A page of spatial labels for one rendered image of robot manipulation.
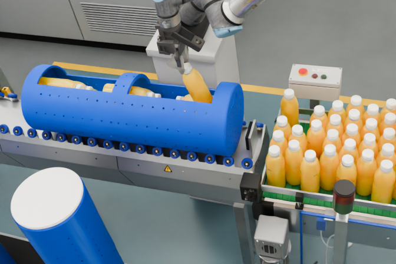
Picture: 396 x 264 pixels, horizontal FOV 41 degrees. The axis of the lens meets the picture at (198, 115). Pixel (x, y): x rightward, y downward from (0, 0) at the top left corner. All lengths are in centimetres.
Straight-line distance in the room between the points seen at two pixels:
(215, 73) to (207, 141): 46
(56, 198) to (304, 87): 106
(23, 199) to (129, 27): 220
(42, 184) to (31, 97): 36
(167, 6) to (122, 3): 222
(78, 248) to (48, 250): 11
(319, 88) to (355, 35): 201
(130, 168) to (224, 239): 92
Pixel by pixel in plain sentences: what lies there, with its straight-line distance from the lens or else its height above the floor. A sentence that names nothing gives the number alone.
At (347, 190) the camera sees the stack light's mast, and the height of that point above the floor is 126.
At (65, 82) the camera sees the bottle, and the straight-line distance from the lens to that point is 227.
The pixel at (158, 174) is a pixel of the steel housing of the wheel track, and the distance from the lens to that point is 226.
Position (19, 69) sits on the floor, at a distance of 453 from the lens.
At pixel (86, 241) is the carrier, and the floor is 84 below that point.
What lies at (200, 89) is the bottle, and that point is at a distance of 197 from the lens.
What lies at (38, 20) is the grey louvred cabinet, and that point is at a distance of 450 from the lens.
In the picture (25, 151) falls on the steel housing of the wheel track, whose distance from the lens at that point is 256.
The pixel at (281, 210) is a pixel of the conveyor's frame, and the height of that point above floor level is 87.
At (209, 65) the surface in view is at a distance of 232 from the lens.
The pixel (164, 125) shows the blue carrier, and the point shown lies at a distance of 200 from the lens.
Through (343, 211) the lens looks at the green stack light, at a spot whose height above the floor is 118.
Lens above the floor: 259
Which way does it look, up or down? 46 degrees down
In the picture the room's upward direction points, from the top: 12 degrees counter-clockwise
